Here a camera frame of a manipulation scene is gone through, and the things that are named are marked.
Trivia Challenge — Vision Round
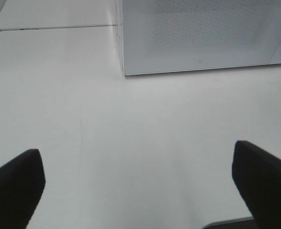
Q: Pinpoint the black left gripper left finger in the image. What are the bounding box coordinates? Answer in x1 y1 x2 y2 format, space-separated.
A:
0 149 46 229

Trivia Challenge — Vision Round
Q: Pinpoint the white microwave oven body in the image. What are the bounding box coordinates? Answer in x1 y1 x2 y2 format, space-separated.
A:
108 0 281 76

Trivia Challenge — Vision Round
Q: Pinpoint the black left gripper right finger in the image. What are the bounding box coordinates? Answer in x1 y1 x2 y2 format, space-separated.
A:
232 141 281 229

